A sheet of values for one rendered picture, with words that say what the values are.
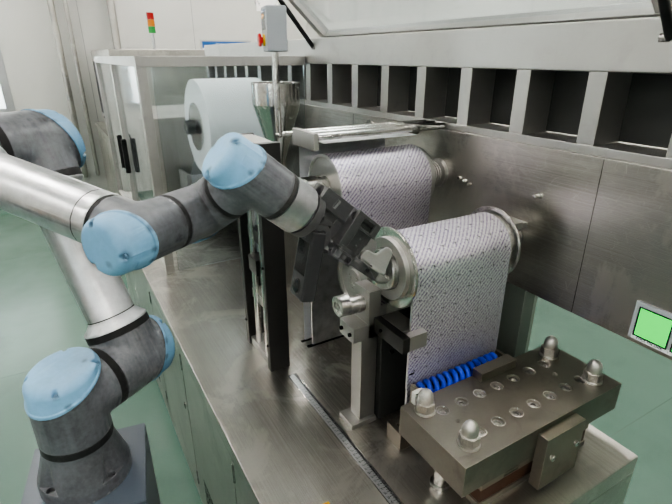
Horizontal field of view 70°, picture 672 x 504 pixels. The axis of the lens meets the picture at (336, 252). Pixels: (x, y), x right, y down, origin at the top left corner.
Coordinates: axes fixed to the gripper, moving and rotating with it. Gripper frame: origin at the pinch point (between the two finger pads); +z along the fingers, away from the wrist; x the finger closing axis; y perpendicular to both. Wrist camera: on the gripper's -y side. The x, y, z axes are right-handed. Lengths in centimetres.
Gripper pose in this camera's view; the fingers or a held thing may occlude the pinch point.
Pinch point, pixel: (377, 279)
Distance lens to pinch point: 82.5
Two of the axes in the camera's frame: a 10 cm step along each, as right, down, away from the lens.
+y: 5.6, -8.3, 0.1
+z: 6.6, 4.5, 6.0
